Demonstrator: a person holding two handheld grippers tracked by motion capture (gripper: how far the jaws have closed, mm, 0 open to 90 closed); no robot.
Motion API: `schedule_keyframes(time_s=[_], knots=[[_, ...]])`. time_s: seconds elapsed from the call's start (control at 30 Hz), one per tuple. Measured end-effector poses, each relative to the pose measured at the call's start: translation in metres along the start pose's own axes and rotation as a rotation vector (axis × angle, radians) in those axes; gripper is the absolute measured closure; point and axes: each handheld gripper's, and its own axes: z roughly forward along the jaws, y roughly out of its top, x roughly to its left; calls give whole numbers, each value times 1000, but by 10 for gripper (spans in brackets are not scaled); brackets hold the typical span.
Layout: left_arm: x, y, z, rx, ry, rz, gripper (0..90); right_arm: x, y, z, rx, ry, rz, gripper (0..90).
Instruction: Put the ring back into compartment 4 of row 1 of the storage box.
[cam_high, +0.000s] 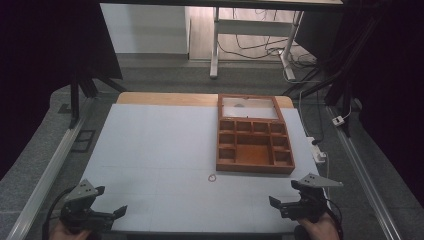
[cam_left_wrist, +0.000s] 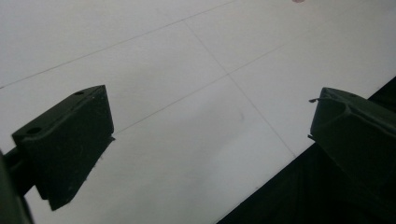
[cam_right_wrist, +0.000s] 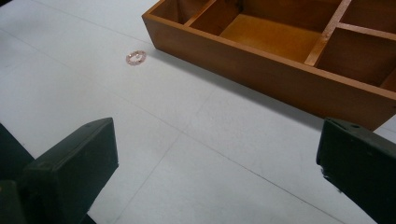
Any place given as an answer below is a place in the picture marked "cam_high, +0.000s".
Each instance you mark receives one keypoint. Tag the wooden compartment box with lid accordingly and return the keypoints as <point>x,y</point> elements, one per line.
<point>253,156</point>

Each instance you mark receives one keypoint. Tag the aluminium rail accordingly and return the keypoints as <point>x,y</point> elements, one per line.
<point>363,173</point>
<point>46,180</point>

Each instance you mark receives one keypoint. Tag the white power strip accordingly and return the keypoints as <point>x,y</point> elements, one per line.
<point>316,150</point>

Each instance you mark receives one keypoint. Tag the person's right hand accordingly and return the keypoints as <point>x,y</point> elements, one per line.
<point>318,230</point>

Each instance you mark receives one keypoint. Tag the small white adapter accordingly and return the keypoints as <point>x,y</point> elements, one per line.
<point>338,121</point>

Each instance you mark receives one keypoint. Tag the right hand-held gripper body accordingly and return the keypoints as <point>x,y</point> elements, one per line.
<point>308,206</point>

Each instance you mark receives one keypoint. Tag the person's left hand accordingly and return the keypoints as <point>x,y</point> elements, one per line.
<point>68,234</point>

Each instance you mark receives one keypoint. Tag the white desk frame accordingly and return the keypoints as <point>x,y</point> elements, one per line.
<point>253,27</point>

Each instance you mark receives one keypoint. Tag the black metal stand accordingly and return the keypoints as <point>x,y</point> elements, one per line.
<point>75,100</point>
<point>336,86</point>

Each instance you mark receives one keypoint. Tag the white table mat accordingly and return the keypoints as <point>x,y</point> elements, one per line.
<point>150,150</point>

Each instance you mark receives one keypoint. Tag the black rectangular floor frame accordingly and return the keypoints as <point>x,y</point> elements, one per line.
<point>83,141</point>

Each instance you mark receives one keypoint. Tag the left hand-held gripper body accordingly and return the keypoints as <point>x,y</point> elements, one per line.
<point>80,206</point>

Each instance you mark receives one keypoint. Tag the black curtain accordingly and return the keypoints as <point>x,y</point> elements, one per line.
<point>393,83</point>
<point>43,66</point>

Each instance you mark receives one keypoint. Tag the white cabinet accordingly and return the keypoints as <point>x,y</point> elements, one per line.
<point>146,30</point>

